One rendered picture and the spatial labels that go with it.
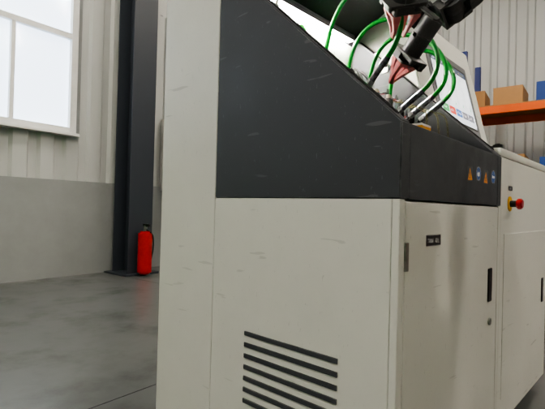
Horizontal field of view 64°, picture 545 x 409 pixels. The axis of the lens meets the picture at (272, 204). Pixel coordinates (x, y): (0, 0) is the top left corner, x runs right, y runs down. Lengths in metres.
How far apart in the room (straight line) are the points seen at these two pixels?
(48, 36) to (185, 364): 4.25
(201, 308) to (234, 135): 0.52
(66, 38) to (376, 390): 4.80
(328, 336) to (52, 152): 4.23
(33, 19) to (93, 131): 1.20
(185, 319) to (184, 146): 0.54
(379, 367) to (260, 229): 0.44
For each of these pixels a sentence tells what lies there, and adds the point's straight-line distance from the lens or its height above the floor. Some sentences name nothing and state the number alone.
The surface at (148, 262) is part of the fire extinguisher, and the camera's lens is 4.86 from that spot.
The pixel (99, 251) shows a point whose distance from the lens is 5.21.
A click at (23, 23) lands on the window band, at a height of 2.47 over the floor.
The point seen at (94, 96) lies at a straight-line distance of 5.27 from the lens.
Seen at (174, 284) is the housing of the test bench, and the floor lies 0.51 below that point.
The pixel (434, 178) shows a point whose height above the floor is 0.84.
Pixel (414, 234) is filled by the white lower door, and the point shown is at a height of 0.72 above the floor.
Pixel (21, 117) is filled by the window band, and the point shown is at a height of 1.58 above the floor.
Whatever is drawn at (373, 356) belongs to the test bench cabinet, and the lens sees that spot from 0.99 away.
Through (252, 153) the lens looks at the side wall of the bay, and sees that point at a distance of 1.18.
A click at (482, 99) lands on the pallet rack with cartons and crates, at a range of 6.88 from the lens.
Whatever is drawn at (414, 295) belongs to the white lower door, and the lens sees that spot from 1.00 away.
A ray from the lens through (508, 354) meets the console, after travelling 1.75.
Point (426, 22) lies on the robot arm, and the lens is 1.31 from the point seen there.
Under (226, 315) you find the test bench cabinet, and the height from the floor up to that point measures 0.46.
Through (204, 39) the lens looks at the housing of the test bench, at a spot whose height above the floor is 1.27.
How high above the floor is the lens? 0.76
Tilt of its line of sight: 1 degrees up
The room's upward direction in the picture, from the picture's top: 2 degrees clockwise
